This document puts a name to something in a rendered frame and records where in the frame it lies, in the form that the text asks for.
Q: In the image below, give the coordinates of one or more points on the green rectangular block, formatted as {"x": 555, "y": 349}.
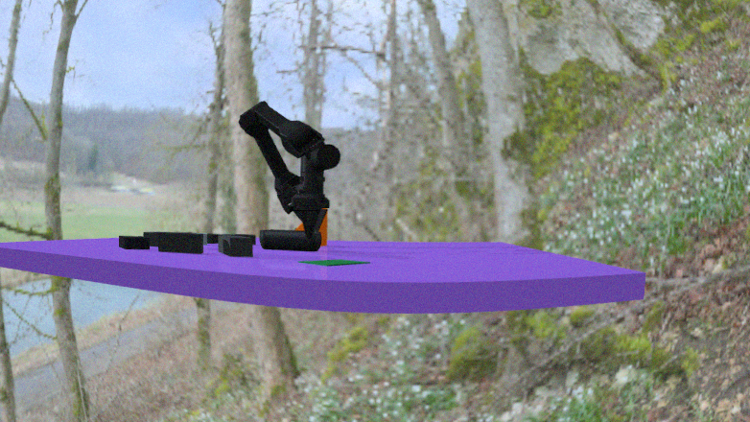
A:
{"x": 338, "y": 262}

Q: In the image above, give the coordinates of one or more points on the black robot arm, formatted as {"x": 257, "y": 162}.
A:
{"x": 298, "y": 139}

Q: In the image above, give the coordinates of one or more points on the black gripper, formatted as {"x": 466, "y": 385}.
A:
{"x": 311, "y": 202}

